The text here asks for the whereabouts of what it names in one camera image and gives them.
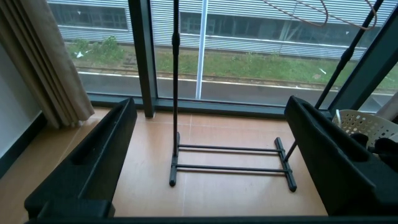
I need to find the pink clothes hanger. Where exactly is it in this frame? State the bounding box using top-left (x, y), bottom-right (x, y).
top-left (261, 0), bottom-right (330, 28)
top-left (294, 0), bottom-right (379, 31)

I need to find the black clothes rack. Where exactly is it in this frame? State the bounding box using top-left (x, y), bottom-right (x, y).
top-left (169, 0), bottom-right (386, 193)

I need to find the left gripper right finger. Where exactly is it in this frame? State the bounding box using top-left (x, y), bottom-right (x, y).
top-left (284, 95), bottom-right (398, 216)

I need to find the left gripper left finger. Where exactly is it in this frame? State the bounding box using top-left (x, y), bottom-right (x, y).
top-left (24, 98), bottom-right (137, 218)

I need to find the white laundry basket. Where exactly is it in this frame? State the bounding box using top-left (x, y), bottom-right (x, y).
top-left (331, 108), bottom-right (398, 149)

